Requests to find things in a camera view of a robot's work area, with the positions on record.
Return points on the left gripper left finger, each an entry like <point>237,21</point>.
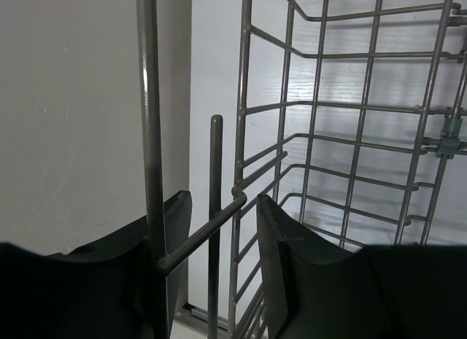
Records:
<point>100,290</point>

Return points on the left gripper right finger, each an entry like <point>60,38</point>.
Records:
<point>314,289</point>

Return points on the aluminium rail front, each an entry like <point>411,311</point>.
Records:
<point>196,319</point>

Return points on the grey wire dish rack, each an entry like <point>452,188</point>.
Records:
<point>350,114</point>

